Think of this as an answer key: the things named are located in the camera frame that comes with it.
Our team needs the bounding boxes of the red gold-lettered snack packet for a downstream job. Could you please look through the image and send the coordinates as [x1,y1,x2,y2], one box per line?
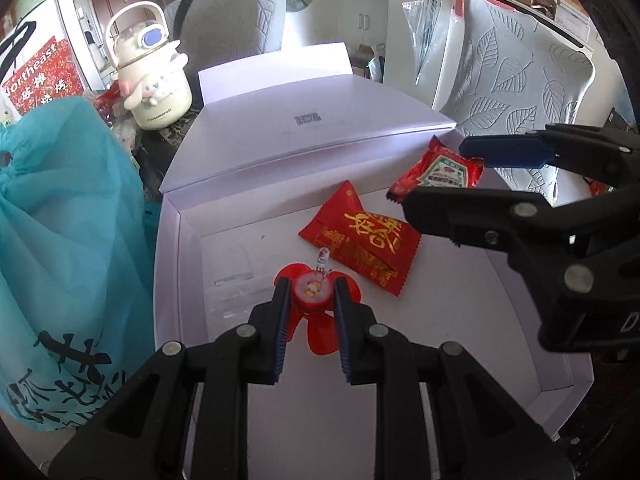
[298,180,422,297]

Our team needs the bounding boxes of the white counter cabinet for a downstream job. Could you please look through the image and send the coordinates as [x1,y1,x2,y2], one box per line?
[387,0,596,111]

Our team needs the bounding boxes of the blue drawstring bag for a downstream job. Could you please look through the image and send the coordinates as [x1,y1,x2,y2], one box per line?
[0,95,161,433]

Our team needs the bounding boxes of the white cardboard box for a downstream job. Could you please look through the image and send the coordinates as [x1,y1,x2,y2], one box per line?
[152,42,597,480]

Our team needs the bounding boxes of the red flower-shaped toy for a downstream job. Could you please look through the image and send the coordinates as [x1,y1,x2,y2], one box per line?
[274,247,363,357]

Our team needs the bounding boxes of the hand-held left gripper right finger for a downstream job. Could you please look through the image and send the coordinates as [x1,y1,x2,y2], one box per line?
[332,276,576,480]

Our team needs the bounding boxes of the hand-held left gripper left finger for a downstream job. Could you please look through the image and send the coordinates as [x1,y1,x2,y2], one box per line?
[47,276,293,480]

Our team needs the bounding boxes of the clear plastic piece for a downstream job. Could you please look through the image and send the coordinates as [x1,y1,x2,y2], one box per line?
[210,270,261,321]

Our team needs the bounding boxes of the small red sauce packet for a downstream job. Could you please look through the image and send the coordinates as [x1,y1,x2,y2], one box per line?
[387,135,486,203]

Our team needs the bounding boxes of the chair with grey leaf cover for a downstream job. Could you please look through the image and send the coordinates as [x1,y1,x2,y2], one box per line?
[165,0,287,61]
[437,0,598,206]

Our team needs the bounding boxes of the clear folded umbrella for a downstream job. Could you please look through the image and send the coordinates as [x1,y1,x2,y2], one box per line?
[400,0,451,86]

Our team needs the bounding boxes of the white cartoon kettle bottle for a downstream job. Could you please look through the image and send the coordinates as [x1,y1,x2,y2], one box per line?
[105,1,193,131]

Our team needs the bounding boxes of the white wardrobe cabinet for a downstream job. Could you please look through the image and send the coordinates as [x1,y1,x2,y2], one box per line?
[285,0,388,61]

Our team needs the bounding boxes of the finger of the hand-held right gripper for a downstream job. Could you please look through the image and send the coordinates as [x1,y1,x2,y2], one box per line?
[404,186,640,262]
[459,127,640,186]

